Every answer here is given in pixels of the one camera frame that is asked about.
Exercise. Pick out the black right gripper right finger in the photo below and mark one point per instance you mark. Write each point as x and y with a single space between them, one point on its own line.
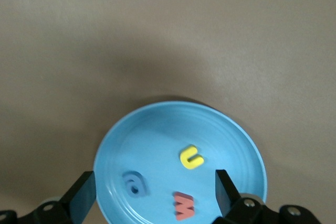
228 197

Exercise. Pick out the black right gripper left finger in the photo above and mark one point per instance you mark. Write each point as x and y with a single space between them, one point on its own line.
78 197

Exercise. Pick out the red foam letter w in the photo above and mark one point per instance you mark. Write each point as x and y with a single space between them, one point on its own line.
183 208

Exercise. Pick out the yellow foam letter u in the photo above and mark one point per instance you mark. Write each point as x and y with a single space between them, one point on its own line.
186 162

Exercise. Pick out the blue foam letter a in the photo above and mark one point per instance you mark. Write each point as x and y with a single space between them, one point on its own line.
140 191

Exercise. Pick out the blue plate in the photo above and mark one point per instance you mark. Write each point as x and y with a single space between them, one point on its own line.
157 134

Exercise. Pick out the brown table cover sheet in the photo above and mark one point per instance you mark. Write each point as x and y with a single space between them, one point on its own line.
78 24

